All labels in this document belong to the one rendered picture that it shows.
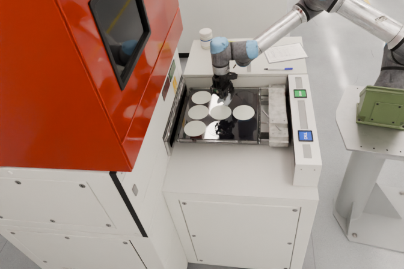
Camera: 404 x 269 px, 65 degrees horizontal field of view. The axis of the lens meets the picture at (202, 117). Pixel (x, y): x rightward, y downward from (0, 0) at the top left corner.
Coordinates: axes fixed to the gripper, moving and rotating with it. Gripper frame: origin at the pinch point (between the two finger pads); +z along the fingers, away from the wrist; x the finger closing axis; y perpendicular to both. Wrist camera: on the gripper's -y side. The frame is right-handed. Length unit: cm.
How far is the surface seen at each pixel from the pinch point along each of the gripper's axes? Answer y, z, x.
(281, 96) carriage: -18.9, 3.3, 19.6
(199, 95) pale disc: 0.2, 1.3, -15.9
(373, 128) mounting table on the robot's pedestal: -22, 9, 62
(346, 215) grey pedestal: -24, 87, 65
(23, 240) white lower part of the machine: 96, 22, -48
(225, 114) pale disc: 6.3, 1.3, 2.7
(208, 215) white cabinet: 44, 27, 14
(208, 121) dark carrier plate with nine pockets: 13.8, 1.3, -1.6
